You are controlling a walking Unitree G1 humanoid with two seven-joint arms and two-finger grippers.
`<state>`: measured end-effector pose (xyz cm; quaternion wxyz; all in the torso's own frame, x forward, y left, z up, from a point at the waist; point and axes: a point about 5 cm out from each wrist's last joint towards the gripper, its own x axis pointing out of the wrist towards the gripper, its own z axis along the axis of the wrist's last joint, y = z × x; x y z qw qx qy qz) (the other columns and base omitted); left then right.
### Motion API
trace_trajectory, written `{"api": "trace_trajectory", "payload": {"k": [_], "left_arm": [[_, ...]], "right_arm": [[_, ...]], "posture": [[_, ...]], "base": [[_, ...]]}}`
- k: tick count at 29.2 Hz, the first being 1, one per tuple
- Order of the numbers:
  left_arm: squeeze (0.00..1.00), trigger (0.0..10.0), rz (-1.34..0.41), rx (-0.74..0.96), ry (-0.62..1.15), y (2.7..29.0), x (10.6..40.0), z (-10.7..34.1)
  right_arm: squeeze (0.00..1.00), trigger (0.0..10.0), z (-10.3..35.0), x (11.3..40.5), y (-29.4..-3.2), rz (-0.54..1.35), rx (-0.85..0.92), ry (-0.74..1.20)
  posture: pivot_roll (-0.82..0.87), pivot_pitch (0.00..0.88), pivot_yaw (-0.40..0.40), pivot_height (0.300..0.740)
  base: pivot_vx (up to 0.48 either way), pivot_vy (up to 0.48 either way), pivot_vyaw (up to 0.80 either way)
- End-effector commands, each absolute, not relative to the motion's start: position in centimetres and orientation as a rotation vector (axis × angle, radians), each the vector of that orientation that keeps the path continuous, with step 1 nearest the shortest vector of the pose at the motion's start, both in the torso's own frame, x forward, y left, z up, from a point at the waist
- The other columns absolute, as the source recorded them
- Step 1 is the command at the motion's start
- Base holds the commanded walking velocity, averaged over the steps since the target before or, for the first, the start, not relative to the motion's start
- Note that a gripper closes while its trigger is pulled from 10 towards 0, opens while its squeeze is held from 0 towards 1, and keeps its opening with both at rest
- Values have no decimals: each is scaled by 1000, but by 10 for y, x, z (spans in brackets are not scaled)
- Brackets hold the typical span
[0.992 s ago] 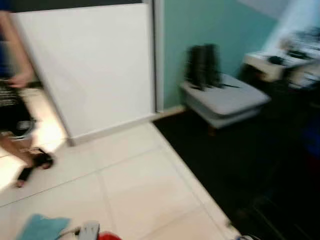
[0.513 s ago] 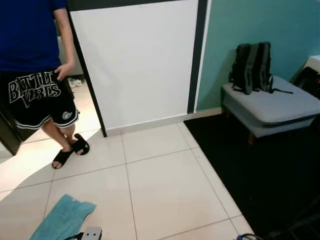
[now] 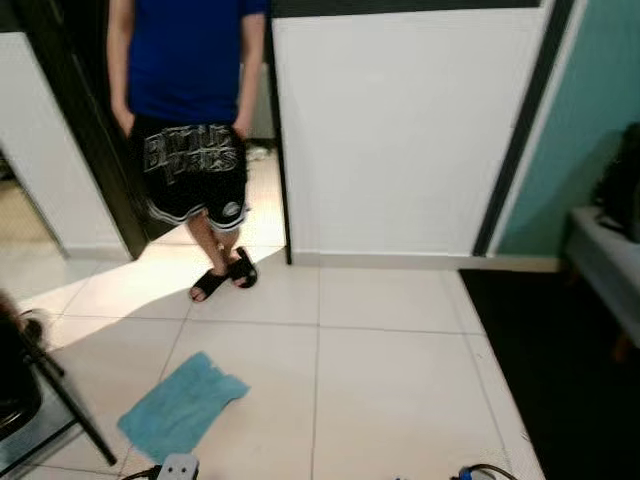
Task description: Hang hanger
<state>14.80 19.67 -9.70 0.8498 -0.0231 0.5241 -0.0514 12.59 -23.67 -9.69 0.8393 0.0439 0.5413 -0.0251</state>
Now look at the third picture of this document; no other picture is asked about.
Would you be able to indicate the black backpack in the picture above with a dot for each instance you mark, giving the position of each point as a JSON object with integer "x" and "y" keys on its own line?
{"x": 625, "y": 190}

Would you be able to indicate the black slide sandal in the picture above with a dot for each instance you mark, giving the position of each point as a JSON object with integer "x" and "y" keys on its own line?
{"x": 208, "y": 286}
{"x": 244, "y": 268}

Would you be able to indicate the person blue shirt black shorts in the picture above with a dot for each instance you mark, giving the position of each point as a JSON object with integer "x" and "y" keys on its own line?
{"x": 185, "y": 60}

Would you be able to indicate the teal towel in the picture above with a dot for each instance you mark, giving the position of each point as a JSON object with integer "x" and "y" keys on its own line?
{"x": 180, "y": 410}

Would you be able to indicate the black metal-legged chair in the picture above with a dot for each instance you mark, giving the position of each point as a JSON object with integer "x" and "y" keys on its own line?
{"x": 15, "y": 370}

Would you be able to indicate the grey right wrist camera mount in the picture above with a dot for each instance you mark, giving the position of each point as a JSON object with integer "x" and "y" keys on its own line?
{"x": 467, "y": 474}

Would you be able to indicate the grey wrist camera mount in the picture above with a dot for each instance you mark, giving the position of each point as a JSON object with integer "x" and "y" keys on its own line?
{"x": 178, "y": 468}
{"x": 467, "y": 474}

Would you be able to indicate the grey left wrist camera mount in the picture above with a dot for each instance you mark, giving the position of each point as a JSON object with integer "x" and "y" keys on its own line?
{"x": 178, "y": 468}

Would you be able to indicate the black door with frame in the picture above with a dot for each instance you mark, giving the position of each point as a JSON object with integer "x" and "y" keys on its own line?
{"x": 120, "y": 200}

